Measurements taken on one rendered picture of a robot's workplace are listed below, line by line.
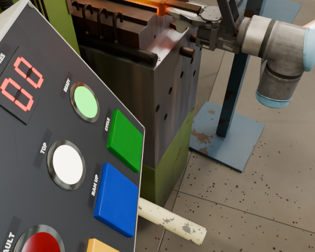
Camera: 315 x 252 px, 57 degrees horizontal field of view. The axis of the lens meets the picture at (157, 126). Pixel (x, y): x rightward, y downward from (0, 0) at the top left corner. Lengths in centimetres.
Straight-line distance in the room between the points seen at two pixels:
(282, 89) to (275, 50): 11
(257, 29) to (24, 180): 59
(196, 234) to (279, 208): 90
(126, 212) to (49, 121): 16
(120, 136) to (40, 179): 16
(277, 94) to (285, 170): 100
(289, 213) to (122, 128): 129
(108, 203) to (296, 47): 53
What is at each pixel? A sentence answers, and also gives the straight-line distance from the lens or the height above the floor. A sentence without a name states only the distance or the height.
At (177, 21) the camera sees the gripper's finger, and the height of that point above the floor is 98.
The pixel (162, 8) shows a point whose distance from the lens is 80.
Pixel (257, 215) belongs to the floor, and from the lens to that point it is 157.
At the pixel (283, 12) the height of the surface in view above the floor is 77.
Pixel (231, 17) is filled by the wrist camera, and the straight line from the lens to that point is 74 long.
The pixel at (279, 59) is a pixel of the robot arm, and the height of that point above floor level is 96.
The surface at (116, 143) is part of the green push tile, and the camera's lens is 42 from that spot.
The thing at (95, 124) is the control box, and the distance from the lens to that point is 41.
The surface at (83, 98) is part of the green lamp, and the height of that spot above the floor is 110.
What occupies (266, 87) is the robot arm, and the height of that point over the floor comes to 87.
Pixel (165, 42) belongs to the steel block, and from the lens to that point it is 83.
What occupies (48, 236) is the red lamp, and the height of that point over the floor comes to 109.
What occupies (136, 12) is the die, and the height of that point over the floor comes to 99.
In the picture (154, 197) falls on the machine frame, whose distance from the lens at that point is 125.
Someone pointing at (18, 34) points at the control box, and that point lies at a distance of 37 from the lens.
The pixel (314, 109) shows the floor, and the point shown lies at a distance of 217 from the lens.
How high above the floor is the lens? 136
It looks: 49 degrees down
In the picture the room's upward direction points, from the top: straight up
